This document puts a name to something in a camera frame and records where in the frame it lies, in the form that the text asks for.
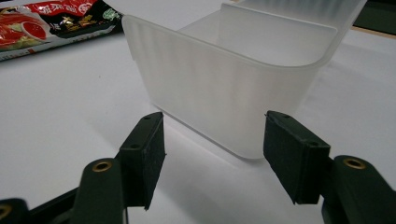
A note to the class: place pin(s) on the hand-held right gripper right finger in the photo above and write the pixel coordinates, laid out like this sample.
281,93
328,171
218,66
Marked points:
299,158

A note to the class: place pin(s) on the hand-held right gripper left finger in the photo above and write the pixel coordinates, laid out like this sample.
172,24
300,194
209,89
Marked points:
141,158

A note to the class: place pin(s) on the translucent white plastic container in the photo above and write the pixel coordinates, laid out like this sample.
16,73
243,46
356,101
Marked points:
230,71

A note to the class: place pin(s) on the red and black food packet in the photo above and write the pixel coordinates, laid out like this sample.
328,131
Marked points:
46,23

